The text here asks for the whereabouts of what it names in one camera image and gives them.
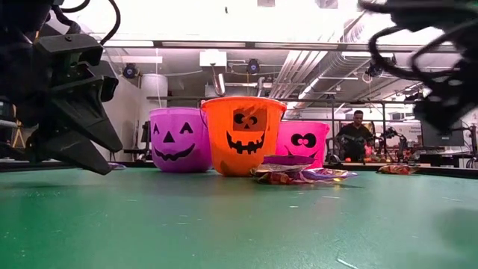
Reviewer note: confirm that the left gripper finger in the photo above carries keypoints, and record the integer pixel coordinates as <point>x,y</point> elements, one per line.
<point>86,116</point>
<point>67,153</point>

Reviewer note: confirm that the purple candy packet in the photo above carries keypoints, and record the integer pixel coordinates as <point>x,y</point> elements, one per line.
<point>289,160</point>

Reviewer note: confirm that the background black robot arm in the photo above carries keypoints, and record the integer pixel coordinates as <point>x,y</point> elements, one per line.
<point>401,143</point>

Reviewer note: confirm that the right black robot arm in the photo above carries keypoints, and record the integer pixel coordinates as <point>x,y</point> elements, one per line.
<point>429,13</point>

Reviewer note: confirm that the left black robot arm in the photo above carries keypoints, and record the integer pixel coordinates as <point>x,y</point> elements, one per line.
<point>22,15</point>

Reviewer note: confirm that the multicolour candy packet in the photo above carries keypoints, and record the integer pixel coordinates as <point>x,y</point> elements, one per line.
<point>118,166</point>

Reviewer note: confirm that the orange red candy packet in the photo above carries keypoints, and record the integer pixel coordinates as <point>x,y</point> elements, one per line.
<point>397,169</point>

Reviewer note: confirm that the orange brown candy packet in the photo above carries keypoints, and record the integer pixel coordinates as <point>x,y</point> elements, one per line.
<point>272,175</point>

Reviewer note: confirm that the dark computer monitor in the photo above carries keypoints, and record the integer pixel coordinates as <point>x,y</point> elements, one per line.
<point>433,140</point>

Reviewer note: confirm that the white round column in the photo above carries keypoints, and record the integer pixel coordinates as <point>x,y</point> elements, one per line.
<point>154,91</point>

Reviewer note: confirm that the black metal railing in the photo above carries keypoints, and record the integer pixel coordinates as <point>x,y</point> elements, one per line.
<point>373,101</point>

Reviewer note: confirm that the black ceiling device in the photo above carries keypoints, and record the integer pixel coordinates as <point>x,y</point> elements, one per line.
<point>379,70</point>

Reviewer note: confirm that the purple jack-o-lantern bucket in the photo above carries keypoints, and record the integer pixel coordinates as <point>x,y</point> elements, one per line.
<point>179,160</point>

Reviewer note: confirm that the person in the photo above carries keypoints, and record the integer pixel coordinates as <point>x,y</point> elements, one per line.
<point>354,136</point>

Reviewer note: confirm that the green table mat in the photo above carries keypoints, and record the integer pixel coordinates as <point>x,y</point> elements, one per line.
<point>186,224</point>

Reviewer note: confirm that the white ceiling box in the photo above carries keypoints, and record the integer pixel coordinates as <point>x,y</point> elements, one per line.
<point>213,58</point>

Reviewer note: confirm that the pink jack-o-lantern bucket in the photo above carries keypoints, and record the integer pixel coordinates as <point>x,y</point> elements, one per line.
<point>302,129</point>

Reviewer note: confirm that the orange jack-o-lantern bucket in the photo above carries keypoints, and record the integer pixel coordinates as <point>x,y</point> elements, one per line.
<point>242,162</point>

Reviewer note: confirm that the long ceiling light bar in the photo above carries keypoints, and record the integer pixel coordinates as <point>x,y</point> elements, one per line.
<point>298,46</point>

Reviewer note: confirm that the black ceiling camera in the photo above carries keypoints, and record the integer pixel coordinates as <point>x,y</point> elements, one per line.
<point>253,66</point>
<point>130,71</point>

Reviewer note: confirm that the black aluminium table frame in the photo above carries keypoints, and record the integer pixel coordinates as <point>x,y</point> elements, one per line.
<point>448,171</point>

